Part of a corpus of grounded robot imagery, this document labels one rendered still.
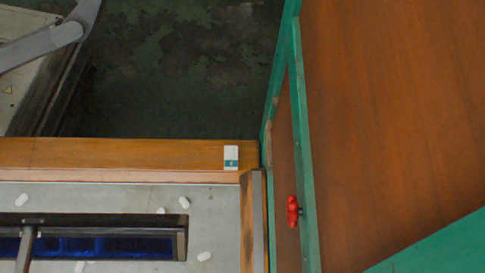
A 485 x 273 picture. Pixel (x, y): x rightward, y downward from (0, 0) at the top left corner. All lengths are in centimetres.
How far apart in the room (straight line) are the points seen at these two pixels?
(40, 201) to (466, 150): 106
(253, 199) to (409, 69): 72
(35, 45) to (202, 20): 146
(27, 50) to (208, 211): 55
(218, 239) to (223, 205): 9
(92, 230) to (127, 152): 45
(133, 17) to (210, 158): 145
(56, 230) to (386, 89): 56
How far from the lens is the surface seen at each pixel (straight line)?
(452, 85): 25
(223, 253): 107
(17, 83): 172
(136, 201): 112
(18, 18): 191
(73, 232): 73
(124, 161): 113
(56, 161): 118
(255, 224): 96
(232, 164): 108
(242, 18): 240
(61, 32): 99
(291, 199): 57
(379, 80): 35
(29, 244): 74
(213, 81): 215
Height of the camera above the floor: 178
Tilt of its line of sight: 63 degrees down
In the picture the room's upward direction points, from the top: 7 degrees clockwise
